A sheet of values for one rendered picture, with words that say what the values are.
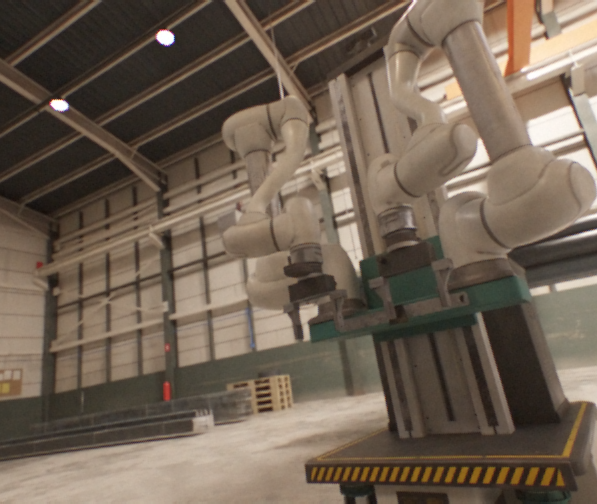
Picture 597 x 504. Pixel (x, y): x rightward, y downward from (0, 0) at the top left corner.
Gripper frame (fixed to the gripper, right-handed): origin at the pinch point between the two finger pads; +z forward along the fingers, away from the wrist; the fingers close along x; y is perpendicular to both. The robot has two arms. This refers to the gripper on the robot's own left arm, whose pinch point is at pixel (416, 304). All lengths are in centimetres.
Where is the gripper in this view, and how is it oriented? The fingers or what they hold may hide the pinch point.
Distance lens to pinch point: 97.7
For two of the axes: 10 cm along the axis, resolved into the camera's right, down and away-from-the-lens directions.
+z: 1.5, 9.5, -2.8
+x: 7.9, -2.9, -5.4
